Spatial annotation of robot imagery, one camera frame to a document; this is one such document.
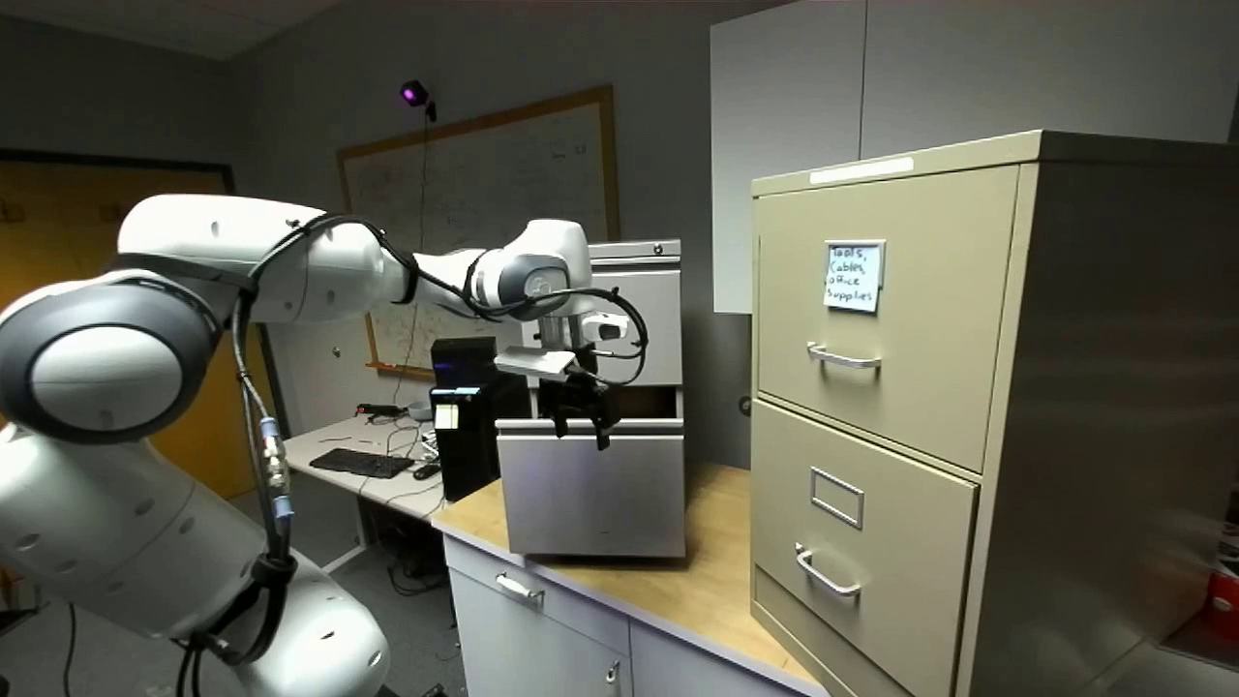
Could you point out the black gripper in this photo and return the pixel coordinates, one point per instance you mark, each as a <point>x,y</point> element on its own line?
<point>567,396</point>

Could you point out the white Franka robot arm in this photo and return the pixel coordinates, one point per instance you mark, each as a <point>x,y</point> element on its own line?
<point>142,518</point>

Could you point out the gray metal filing cabinet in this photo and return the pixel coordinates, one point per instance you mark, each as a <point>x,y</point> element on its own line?
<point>644,388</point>

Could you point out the gray counter base cabinet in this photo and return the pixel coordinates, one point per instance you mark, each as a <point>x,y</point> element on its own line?
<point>556,641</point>

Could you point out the beige cabinet labelled drawer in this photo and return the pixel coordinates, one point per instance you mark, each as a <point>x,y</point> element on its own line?
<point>902,374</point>

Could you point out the beige cabinet unlabelled drawer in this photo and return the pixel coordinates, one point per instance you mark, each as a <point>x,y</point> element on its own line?
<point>891,605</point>

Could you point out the beige metal filing cabinet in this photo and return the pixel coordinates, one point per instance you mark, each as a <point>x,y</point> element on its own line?
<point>1110,429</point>

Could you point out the black computer tower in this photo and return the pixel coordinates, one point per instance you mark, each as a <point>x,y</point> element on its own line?
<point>461,438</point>

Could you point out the black computer mouse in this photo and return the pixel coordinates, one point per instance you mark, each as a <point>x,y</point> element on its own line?
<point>429,470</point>

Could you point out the empty metal label holder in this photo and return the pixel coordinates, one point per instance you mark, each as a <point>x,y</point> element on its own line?
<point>839,497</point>

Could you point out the black keyboard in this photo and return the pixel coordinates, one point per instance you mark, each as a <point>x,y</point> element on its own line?
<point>361,461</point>

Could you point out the wood framed whiteboard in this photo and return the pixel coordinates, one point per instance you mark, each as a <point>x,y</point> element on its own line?
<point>506,177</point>

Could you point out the white handwritten label card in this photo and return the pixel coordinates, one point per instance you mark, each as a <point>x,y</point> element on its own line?
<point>852,275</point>

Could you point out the yellow wooden door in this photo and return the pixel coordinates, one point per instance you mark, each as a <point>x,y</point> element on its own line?
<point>52,220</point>

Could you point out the red object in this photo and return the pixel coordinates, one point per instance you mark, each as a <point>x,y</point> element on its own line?
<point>1226,598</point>

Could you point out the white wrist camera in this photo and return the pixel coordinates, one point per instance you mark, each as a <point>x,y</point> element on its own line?
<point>601,332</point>

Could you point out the wall camera with purple light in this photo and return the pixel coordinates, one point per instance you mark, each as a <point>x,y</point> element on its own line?
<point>412,93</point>

